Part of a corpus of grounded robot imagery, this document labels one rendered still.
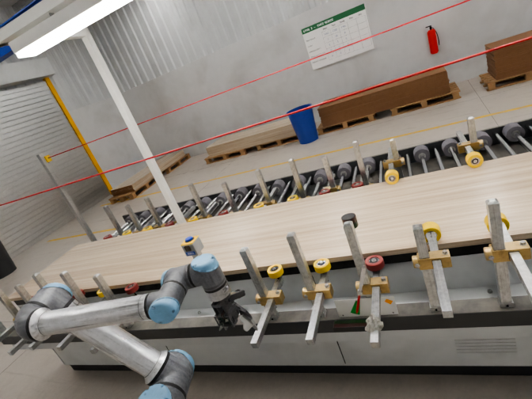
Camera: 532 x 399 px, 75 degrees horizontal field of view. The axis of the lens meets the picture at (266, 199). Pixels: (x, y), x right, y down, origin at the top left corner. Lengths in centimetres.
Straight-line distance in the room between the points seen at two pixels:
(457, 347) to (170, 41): 934
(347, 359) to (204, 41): 847
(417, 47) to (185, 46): 553
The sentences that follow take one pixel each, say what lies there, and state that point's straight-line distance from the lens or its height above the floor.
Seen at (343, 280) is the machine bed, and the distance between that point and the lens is 187.
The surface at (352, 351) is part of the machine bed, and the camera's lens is 224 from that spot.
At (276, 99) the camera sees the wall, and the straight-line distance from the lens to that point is 910.
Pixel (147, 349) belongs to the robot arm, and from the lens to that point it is 168.
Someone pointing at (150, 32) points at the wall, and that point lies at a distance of 1049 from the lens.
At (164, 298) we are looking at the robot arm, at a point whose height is 129.
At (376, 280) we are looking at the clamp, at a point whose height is 87.
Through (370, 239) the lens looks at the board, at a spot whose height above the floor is 90.
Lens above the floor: 186
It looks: 21 degrees down
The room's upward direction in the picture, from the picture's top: 22 degrees counter-clockwise
